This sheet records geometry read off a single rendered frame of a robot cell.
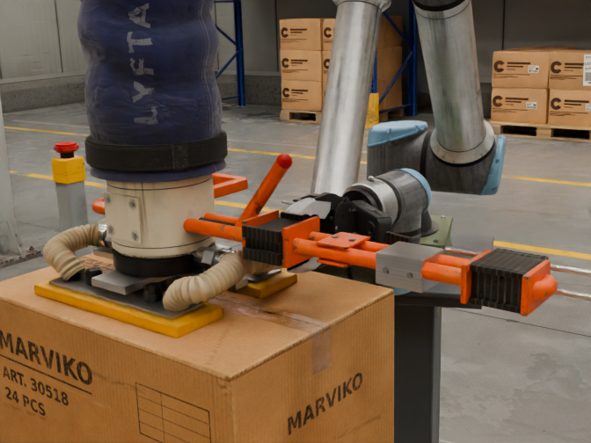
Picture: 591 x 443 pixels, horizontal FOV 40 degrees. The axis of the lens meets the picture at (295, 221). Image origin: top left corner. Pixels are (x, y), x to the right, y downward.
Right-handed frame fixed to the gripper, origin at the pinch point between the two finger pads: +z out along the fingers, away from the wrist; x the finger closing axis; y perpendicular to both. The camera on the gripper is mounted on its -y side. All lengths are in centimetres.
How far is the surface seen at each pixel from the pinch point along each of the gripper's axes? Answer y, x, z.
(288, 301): 6.9, -12.7, -6.2
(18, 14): 990, 29, -613
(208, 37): 17.2, 28.8, -2.1
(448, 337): 80, -107, -204
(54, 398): 36.1, -27.9, 19.2
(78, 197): 119, -19, -50
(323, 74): 503, -49, -691
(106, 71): 26.6, 24.4, 10.2
